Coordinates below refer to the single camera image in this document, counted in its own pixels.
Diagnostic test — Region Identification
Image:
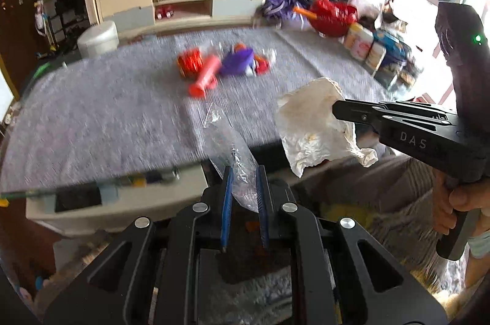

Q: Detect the white paper bag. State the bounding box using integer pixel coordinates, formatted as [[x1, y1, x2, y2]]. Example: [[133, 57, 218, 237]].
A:
[[275, 77, 378, 177]]

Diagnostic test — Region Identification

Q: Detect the clear plastic bag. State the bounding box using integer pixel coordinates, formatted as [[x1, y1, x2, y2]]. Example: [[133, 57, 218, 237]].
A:
[[203, 104, 258, 213]]

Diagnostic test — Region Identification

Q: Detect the pink plastic horn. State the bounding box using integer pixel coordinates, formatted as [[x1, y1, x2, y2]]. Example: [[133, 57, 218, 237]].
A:
[[189, 55, 222, 98]]

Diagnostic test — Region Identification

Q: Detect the orange candy tube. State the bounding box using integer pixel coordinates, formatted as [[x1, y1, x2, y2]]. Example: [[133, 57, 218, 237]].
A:
[[245, 50, 276, 76]]

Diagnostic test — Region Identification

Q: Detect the red foil wrapper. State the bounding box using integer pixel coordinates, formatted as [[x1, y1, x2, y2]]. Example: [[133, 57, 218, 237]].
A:
[[177, 47, 203, 80]]

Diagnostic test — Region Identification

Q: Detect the purple plastic bowl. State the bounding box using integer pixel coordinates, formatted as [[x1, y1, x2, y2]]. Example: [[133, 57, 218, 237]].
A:
[[219, 47, 254, 76]]

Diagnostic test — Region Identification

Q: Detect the person right hand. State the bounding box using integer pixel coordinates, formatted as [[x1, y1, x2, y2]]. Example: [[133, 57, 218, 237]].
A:
[[432, 169, 490, 236]]

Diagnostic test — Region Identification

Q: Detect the blue round tin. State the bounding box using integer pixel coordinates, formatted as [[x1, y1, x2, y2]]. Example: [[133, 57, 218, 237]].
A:
[[374, 29, 412, 79]]

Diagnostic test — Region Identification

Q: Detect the white bottle cream label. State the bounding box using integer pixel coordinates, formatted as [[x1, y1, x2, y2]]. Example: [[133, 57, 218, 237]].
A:
[[365, 42, 386, 72]]

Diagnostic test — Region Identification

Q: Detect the white bottle yellow cap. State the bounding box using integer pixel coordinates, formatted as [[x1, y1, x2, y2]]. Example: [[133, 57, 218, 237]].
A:
[[343, 22, 363, 51]]

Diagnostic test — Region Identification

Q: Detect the red plastic basket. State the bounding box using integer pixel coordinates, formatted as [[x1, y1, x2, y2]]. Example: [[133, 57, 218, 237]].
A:
[[310, 0, 358, 37]]

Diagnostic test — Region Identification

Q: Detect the grey woven table cloth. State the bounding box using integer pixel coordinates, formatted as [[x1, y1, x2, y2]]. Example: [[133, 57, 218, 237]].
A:
[[1, 28, 390, 193]]

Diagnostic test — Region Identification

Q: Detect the purple fabric bag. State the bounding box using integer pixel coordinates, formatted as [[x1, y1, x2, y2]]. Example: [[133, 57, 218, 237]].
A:
[[261, 0, 314, 22]]

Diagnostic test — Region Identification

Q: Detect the white round stool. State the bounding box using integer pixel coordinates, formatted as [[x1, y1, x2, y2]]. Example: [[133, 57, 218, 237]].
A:
[[77, 20, 120, 58]]

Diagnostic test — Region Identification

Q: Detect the beige tv cabinet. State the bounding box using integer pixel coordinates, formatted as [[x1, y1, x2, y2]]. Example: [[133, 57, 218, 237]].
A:
[[95, 0, 265, 38]]

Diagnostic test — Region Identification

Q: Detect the orange handle stick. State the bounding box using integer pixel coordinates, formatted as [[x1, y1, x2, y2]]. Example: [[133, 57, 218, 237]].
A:
[[293, 7, 318, 20]]

